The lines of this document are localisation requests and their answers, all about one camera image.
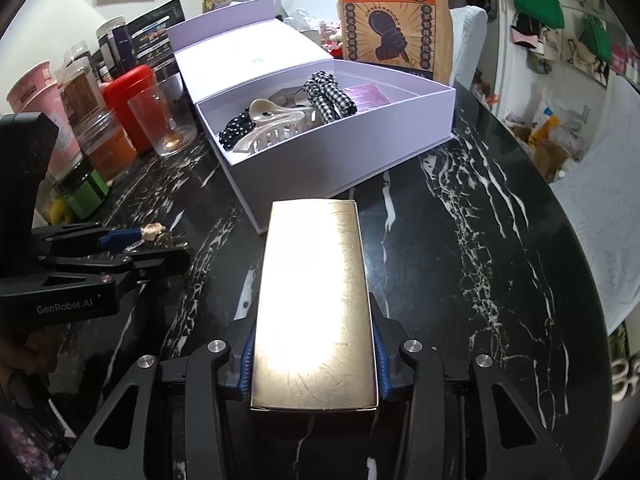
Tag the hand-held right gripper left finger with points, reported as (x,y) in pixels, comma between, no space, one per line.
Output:
(246,370)

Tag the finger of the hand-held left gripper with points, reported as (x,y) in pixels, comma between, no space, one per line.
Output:
(120,240)
(150,262)

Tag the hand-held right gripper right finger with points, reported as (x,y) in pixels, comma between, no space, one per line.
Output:
(382,375)

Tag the small gold hair clip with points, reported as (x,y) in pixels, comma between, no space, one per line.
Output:
(152,232)

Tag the kraft window box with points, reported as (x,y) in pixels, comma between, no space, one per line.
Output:
(315,310)

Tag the black polka dot scrunchie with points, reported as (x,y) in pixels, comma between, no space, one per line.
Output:
(235,130)

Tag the pearl wavy hair claw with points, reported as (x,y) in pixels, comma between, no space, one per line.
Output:
(270,130)

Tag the lavender gift box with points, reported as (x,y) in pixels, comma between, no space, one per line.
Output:
(325,160)

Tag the grey clear hair claw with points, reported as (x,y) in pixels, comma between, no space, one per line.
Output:
(287,95)

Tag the black white gingham scrunchie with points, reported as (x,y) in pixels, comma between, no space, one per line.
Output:
(330,95)

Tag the small purple box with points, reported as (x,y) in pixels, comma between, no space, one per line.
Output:
(367,96)

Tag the person's left hand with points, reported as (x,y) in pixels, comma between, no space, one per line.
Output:
(40,352)

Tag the pink paper cup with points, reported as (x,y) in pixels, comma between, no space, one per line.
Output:
(30,82)
(67,152)

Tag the yellow fruit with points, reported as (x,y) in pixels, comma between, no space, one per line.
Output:
(60,210)

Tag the green jar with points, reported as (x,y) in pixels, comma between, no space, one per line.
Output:
(87,195)

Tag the glass jar orange contents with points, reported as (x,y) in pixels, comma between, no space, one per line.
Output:
(110,155)

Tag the clear jar brown contents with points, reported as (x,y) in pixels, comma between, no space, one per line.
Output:
(82,95)

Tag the clear drinking glass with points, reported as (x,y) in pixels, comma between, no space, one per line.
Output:
(160,125)

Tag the red canister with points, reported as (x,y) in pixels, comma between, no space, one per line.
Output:
(125,90)

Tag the dark jar grey lid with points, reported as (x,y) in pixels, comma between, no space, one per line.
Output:
(112,45)

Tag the black printed box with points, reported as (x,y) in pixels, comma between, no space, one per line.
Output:
(150,35)

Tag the purple floral cloth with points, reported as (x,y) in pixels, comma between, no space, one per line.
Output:
(30,445)

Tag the pair of green slippers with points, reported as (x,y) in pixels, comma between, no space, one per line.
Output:
(617,342)

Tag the pair of beige slippers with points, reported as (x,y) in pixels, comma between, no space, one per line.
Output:
(621,380)

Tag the chair with pale leaf cover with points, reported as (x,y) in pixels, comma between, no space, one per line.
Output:
(467,40)
(600,210)

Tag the brown cardboard box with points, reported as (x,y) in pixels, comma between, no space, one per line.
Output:
(552,160)

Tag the clear plastic bag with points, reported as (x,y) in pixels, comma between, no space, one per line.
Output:
(302,19)

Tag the orange plastic bag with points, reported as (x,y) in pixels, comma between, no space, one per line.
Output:
(545,130)

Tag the brown printed paper bag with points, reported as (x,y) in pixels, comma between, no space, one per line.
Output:
(395,20)

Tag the green tote bag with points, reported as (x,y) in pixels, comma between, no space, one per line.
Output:
(535,2)

